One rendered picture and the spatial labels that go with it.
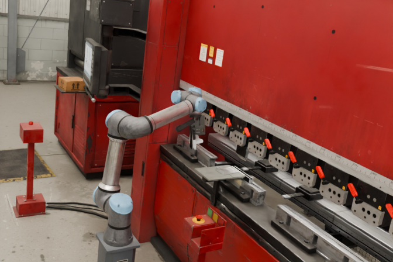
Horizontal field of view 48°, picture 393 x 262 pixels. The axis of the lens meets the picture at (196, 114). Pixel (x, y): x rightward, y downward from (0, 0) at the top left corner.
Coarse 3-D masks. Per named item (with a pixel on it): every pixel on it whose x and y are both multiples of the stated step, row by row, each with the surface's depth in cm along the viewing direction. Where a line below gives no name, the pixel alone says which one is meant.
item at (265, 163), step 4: (260, 160) 292; (264, 160) 293; (256, 164) 292; (260, 164) 288; (264, 164) 286; (268, 164) 286; (240, 168) 282; (244, 168) 282; (248, 168) 282; (252, 168) 283; (256, 168) 285; (260, 168) 286; (264, 168) 284; (268, 168) 284; (272, 168) 286; (276, 168) 288; (264, 172) 284; (268, 172) 285; (272, 172) 287
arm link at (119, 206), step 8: (112, 200) 217; (120, 200) 219; (128, 200) 220; (104, 208) 223; (112, 208) 216; (120, 208) 215; (128, 208) 217; (112, 216) 217; (120, 216) 216; (128, 216) 219; (112, 224) 218; (120, 224) 218; (128, 224) 220
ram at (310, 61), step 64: (192, 0) 318; (256, 0) 254; (320, 0) 212; (384, 0) 181; (192, 64) 320; (256, 64) 256; (320, 64) 212; (384, 64) 182; (320, 128) 213; (384, 128) 183
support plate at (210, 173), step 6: (198, 168) 273; (204, 168) 274; (210, 168) 275; (234, 168) 281; (204, 174) 265; (210, 174) 266; (216, 174) 267; (222, 174) 269; (228, 174) 270; (234, 174) 271; (240, 174) 272; (210, 180) 258; (216, 180) 261
